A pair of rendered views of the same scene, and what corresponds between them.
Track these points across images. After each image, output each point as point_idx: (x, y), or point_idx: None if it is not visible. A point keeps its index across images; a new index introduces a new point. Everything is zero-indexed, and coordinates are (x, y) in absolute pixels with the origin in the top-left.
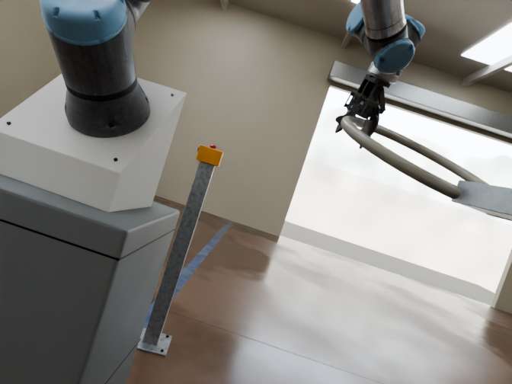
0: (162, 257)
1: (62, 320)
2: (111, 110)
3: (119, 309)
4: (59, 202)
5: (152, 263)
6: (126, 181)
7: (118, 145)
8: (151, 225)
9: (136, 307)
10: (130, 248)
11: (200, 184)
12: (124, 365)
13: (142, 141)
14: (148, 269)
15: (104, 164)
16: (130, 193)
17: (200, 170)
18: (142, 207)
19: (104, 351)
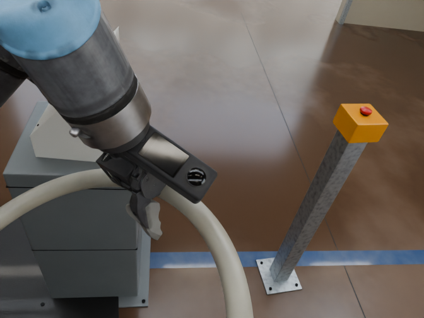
0: (121, 205)
1: None
2: (39, 89)
3: (47, 214)
4: (27, 140)
5: (91, 202)
6: (43, 141)
7: (48, 114)
8: (49, 177)
9: (88, 223)
10: (21, 184)
11: (332, 156)
12: (112, 253)
13: (50, 116)
14: (85, 205)
15: (36, 125)
16: (57, 149)
17: (336, 137)
18: (87, 161)
19: (49, 230)
